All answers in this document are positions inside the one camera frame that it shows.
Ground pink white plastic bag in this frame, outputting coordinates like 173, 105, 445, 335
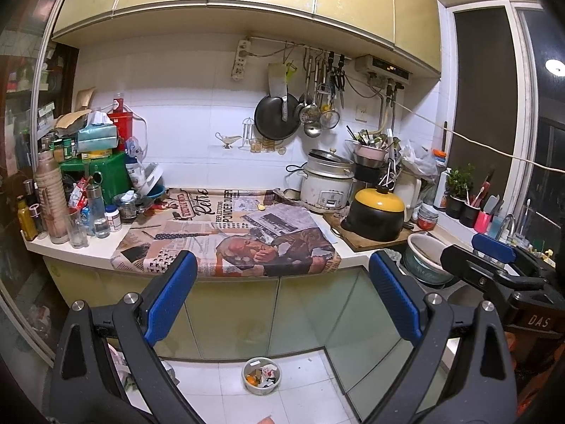
108, 343, 133, 389

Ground wooden cutting board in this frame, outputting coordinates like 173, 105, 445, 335
323, 212, 425, 253

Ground white plastic container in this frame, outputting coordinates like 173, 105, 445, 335
131, 163, 162, 195

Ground green lidded spice jar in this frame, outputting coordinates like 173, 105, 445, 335
52, 138, 74, 163

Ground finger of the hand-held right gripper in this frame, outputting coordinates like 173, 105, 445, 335
471, 232, 541, 275
440, 245, 546, 294

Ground window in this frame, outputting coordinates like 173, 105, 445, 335
441, 2, 565, 252

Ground stacked red bowls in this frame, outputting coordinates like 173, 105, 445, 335
417, 203, 440, 231

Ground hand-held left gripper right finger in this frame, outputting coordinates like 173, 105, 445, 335
359, 251, 517, 424

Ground potted green plant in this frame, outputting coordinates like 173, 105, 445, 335
445, 163, 476, 220

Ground teal tissue box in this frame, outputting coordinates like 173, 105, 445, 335
76, 110, 121, 156

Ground white kettle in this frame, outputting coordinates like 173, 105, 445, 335
392, 176, 423, 223

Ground green base cabinets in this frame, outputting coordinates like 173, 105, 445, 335
43, 254, 446, 407

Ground clear drinking glass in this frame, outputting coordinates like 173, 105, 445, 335
66, 207, 89, 249

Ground brown paper bag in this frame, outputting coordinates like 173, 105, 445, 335
53, 110, 92, 137

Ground white power strip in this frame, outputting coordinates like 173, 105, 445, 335
231, 39, 251, 82

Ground clear glass jar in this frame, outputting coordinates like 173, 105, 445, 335
115, 191, 138, 225

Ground black wok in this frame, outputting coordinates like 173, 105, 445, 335
254, 94, 301, 141

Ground clear plastic bag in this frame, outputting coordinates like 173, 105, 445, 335
399, 140, 439, 182

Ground red tin box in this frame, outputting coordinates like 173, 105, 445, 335
107, 93, 134, 152

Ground clear glass bottle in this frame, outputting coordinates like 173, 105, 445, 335
86, 183, 109, 238

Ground newspaper print cloth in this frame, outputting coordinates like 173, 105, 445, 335
110, 188, 343, 279

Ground black pot yellow lid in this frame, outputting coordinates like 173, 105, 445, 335
347, 187, 406, 243

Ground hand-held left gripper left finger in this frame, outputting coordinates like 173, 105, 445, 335
48, 251, 206, 424

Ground white ceramic bowl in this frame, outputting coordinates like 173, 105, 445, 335
241, 356, 280, 395

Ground brown thermos flask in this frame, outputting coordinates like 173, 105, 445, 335
34, 150, 68, 242

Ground tan paper bag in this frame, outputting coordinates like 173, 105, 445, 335
76, 87, 96, 112

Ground black kitchen scissors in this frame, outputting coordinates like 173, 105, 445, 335
332, 53, 350, 109

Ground black cup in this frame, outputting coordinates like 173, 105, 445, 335
459, 201, 480, 229

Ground rack wall sticker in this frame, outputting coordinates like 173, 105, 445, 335
241, 117, 257, 147

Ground yellow oil bottle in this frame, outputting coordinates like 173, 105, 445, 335
16, 195, 39, 242

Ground green ceramic basin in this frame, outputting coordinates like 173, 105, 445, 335
403, 232, 456, 285

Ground pink utensil holder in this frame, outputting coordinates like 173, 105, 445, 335
353, 141, 390, 170

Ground metal faucet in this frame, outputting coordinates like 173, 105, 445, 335
498, 213, 530, 248

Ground green plastic crate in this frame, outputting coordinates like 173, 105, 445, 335
59, 152, 130, 200

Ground blue printed plastic bag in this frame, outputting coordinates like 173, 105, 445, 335
124, 136, 147, 165

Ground steel cleaver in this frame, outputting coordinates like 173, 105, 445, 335
267, 63, 290, 123

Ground jars wall sticker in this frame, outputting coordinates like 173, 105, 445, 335
248, 138, 289, 156

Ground beige rope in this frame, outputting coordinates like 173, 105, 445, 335
392, 101, 565, 172

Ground glass door cabinet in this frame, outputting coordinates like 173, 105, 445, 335
0, 0, 82, 363

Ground white lidded jar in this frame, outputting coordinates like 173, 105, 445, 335
105, 205, 123, 233

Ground grey rag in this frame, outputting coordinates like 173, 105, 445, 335
158, 359, 178, 387

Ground white rice cooker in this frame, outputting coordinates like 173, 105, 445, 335
299, 149, 357, 214

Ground white water heater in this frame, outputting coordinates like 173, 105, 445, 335
355, 54, 414, 80

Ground mesh strainer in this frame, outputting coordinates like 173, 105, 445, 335
320, 84, 342, 130

